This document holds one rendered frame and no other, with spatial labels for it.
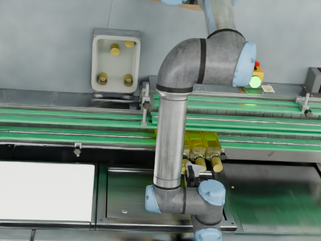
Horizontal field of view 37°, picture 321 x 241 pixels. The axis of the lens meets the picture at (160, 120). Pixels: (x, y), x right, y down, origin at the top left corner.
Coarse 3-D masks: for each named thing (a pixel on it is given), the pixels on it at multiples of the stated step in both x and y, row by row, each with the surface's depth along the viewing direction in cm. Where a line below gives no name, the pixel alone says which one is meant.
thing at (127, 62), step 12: (96, 36) 173; (108, 36) 173; (120, 36) 174; (96, 48) 178; (108, 48) 183; (120, 48) 183; (132, 48) 184; (96, 60) 182; (108, 60) 185; (120, 60) 186; (132, 60) 186; (96, 72) 186; (108, 72) 188; (120, 72) 188; (132, 72) 188; (96, 84) 185; (108, 84) 187; (120, 84) 188; (132, 84) 187
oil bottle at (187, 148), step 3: (186, 132) 180; (186, 135) 178; (186, 138) 176; (186, 141) 175; (186, 144) 173; (189, 144) 173; (183, 147) 171; (186, 147) 171; (189, 147) 172; (183, 150) 171; (186, 150) 171; (189, 150) 171; (186, 153) 171; (189, 153) 172; (189, 156) 173
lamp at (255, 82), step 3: (252, 78) 186; (255, 78) 186; (258, 78) 186; (252, 81) 186; (255, 81) 186; (258, 81) 186; (252, 84) 186; (255, 84) 186; (258, 84) 186; (252, 87) 188; (255, 87) 187
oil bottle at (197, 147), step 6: (192, 132) 181; (198, 132) 182; (192, 138) 178; (198, 138) 178; (192, 144) 174; (198, 144) 174; (204, 144) 175; (192, 150) 172; (198, 150) 172; (204, 150) 172; (192, 156) 172; (204, 156) 173
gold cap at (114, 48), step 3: (111, 45) 182; (114, 45) 180; (117, 45) 181; (111, 48) 179; (114, 48) 178; (117, 48) 178; (111, 51) 179; (114, 51) 179; (117, 51) 179; (111, 54) 179; (114, 54) 180; (117, 54) 180
